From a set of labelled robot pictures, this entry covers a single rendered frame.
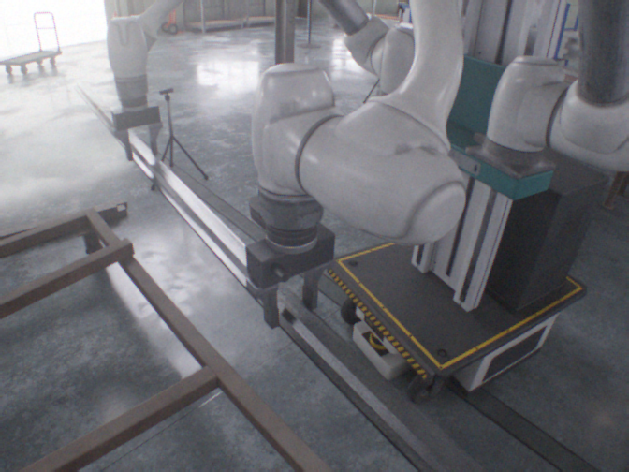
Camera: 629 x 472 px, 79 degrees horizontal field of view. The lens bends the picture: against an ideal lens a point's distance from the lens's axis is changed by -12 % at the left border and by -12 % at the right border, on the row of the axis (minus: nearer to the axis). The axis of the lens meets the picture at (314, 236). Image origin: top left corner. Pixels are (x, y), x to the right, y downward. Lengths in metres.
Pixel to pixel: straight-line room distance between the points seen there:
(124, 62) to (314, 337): 0.88
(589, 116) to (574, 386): 1.34
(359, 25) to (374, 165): 1.17
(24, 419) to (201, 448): 0.70
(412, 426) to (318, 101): 0.41
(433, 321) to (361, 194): 1.22
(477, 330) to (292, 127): 1.26
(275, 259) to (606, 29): 0.66
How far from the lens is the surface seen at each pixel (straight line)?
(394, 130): 0.41
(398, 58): 1.41
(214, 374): 1.41
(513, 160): 1.14
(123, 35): 1.23
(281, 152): 0.49
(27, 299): 1.85
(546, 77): 1.09
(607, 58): 0.89
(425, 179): 0.38
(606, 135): 1.00
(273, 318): 0.69
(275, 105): 0.50
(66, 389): 1.92
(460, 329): 1.60
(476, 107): 1.38
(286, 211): 0.55
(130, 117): 1.29
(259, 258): 0.59
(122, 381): 1.86
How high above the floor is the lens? 1.39
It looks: 34 degrees down
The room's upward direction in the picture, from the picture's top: 3 degrees clockwise
